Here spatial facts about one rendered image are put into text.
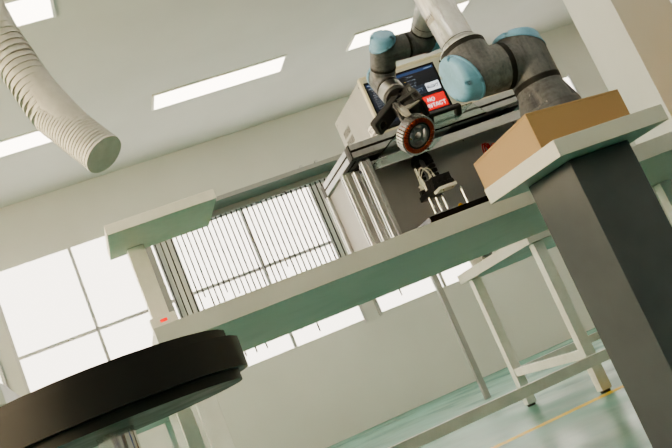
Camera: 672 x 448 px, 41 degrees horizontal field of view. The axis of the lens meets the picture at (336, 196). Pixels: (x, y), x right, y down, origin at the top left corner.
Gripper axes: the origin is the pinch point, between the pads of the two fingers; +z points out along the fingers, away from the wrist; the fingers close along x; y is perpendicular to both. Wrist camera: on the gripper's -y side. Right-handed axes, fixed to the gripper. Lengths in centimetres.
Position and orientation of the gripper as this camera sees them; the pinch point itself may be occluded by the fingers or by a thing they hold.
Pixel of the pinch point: (417, 133)
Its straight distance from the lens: 246.0
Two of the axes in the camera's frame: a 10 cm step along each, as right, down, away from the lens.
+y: 8.4, -5.4, -0.1
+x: 4.3, 6.6, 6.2
